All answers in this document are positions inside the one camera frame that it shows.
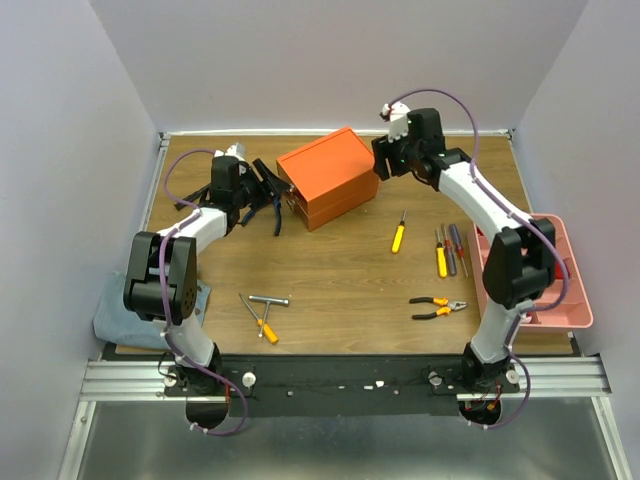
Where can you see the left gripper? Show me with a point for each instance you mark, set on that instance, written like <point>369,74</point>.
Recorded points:
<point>275,184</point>

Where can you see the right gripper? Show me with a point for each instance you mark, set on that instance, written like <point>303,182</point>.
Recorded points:
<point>383,157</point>

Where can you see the orange drawer cabinet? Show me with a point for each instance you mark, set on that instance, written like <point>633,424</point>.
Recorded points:
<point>331,176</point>

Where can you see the small yellow handled screwdriver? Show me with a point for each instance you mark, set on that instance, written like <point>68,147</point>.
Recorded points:
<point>440,256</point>

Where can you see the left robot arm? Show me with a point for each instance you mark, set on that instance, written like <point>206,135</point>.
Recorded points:
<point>161,280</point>

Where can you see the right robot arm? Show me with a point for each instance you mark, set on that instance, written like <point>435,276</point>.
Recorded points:
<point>520,265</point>

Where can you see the black rubber mallet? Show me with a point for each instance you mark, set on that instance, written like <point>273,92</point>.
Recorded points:
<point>193,198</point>

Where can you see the thin metal screwdriver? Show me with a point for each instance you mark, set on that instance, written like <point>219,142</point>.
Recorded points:
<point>461,256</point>

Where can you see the red item in tray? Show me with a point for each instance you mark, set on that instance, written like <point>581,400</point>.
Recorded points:
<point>558,275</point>

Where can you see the blue cloth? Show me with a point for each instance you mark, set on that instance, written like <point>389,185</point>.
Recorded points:
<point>114,323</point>

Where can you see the pink compartment tray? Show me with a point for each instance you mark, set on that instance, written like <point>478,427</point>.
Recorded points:
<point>573,313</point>

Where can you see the blue handled cutting pliers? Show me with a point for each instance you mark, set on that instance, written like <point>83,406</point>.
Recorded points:
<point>275,215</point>

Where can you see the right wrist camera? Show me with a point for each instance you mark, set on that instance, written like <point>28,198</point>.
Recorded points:
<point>396,115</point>

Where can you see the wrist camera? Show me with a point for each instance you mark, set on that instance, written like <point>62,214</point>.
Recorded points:
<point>236,150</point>
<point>396,115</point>

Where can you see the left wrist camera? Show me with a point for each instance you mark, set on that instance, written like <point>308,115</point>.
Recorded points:
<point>236,150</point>

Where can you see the grey handled screwdriver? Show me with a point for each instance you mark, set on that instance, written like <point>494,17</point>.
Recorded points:
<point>454,243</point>

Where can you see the red handled screwdriver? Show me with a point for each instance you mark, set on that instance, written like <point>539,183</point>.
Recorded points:
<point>446,245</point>

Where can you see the metal T-handle wrench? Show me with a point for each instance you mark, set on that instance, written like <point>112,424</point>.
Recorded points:
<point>284,302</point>

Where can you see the orange handled screwdriver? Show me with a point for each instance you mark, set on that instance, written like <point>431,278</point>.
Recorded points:
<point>265,331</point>

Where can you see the orange handled pliers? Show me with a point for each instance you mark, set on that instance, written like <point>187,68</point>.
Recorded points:
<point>443,306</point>

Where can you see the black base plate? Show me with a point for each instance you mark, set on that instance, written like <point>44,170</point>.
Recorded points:
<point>340,385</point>

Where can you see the aluminium rail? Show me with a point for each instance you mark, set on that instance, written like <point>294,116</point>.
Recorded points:
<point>139,381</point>

